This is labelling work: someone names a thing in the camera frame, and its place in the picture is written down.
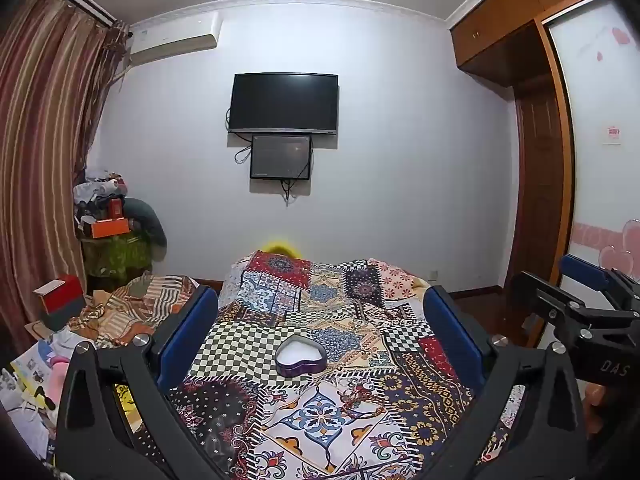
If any black wall television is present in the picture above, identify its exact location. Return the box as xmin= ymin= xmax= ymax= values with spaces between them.
xmin=228 ymin=73 xmax=340 ymax=135

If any pink plush item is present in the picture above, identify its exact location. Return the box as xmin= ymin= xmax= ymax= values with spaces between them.
xmin=47 ymin=355 xmax=71 ymax=411

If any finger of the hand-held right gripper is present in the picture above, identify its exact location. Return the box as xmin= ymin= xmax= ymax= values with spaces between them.
xmin=510 ymin=271 xmax=640 ymax=391
xmin=559 ymin=254 xmax=640 ymax=311

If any curtain rail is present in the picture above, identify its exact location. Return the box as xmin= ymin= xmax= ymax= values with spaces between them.
xmin=42 ymin=0 xmax=132 ymax=36

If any patchwork printed blanket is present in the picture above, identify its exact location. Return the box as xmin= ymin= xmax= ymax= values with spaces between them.
xmin=165 ymin=250 xmax=531 ymax=480

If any small black wall monitor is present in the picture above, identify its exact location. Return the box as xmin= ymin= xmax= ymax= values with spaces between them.
xmin=250 ymin=134 xmax=313 ymax=181

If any wooden wardrobe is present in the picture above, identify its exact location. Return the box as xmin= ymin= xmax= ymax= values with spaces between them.
xmin=448 ymin=0 xmax=640 ymax=286

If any orange box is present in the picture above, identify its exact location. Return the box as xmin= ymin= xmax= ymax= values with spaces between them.
xmin=90 ymin=217 xmax=132 ymax=239

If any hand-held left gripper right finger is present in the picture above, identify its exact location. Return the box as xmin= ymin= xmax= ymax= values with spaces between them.
xmin=422 ymin=284 xmax=588 ymax=480

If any pile of clothes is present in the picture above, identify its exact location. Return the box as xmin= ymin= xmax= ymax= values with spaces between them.
xmin=72 ymin=172 xmax=131 ymax=222

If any yellow fluffy item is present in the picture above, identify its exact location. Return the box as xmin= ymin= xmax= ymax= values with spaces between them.
xmin=260 ymin=240 xmax=301 ymax=259

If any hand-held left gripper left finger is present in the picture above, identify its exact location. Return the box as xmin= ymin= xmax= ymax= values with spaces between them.
xmin=55 ymin=284 xmax=236 ymax=480

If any white air conditioner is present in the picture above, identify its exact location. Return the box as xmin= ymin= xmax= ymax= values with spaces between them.
xmin=129 ymin=11 xmax=221 ymax=67

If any grey plush cushion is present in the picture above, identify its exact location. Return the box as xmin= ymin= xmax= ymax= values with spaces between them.
xmin=122 ymin=197 xmax=167 ymax=262

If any yellow printed cloth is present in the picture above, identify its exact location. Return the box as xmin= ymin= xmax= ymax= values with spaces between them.
xmin=114 ymin=382 xmax=143 ymax=436

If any striped orange cloth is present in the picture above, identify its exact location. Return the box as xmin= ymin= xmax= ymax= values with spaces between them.
xmin=67 ymin=272 xmax=221 ymax=350

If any red box with white lid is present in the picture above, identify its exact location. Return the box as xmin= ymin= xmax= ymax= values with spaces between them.
xmin=35 ymin=275 xmax=87 ymax=329

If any striped brown curtain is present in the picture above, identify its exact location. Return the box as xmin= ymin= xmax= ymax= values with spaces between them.
xmin=0 ymin=0 xmax=126 ymax=341

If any purple heart-shaped tin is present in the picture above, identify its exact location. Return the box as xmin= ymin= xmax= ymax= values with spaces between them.
xmin=275 ymin=337 xmax=328 ymax=376

